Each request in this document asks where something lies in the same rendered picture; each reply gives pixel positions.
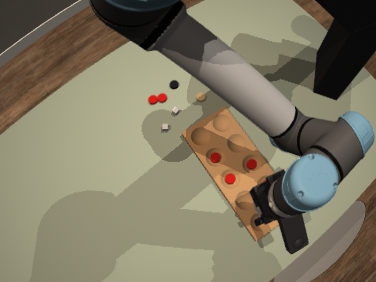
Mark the tan round disc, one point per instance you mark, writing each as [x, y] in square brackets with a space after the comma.
[200, 97]

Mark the black disc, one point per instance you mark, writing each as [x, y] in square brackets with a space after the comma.
[174, 84]

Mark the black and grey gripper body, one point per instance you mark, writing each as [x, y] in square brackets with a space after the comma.
[260, 193]

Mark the tan tray with round pockets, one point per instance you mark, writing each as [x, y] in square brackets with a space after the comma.
[221, 133]

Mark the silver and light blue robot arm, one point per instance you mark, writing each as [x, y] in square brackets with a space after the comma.
[312, 179]

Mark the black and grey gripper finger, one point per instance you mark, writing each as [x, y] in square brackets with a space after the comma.
[259, 219]

